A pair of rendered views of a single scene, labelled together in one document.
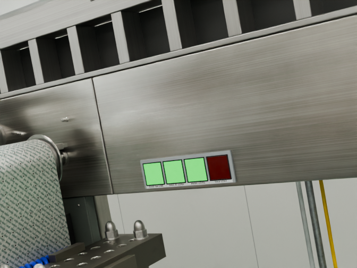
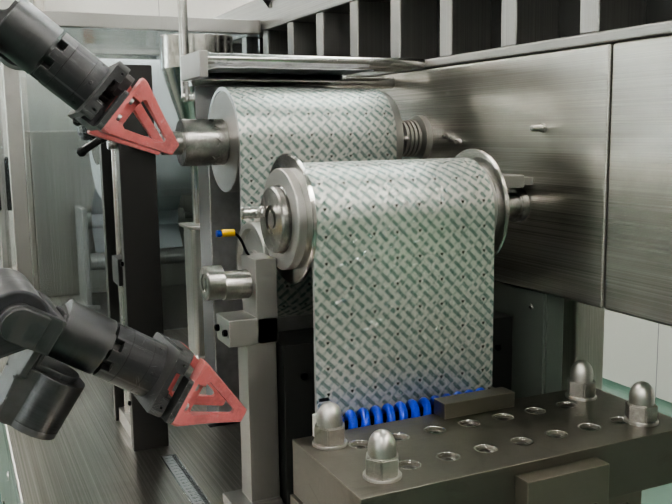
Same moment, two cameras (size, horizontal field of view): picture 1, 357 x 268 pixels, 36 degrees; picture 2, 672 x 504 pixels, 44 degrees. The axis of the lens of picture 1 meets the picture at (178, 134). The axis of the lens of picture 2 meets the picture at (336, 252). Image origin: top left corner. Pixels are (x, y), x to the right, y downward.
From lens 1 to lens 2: 43 cm
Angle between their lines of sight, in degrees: 30
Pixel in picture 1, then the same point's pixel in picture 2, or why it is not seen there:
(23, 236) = (394, 348)
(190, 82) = not seen: outside the picture
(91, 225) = (548, 353)
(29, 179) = (431, 239)
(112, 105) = (643, 112)
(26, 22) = not seen: outside the picture
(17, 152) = (419, 180)
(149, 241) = (656, 438)
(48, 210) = (457, 307)
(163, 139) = not seen: outside the picture
